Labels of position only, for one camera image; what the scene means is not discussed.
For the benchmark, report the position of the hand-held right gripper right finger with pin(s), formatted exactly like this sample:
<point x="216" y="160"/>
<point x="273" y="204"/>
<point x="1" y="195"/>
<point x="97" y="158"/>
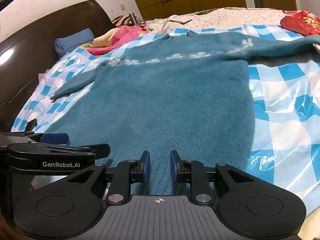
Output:
<point x="173" y="167"/>

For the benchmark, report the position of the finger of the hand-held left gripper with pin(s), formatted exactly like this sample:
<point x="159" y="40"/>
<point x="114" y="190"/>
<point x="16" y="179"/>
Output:
<point x="100" y="148"/>
<point x="55" y="139"/>

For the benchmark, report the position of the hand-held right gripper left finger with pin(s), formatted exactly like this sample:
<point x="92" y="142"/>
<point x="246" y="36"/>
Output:
<point x="147" y="167"/>

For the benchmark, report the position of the teal fuzzy sweater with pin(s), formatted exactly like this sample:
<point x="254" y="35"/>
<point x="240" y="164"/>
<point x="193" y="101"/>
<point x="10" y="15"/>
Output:
<point x="162" y="92"/>

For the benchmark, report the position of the dark wooden headboard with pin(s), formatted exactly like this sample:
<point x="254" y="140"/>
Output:
<point x="30" y="55"/>

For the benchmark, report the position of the blue pillow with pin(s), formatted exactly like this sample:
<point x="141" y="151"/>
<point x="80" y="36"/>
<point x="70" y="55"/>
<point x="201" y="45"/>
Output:
<point x="72" y="42"/>

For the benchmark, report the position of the pink floral quilt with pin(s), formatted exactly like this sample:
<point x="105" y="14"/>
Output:
<point x="117" y="40"/>

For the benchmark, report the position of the red striped cloth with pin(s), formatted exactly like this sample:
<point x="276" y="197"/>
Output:
<point x="121" y="20"/>

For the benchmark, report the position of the blue checkered plastic sheet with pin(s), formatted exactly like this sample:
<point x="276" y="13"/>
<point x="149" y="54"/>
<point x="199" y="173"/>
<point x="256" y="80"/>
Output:
<point x="282" y="92"/>

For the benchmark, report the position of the metal cup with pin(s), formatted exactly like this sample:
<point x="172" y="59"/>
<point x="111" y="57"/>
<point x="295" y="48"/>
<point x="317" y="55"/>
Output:
<point x="132" y="18"/>

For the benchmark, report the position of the beige cloth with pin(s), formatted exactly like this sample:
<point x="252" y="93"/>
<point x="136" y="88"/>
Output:
<point x="172" y="21"/>

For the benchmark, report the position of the floral bed sheet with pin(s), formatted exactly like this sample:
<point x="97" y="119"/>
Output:
<point x="225" y="17"/>

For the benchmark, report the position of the red patterned fabric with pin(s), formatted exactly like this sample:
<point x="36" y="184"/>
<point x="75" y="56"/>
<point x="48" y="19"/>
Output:
<point x="305" y="22"/>

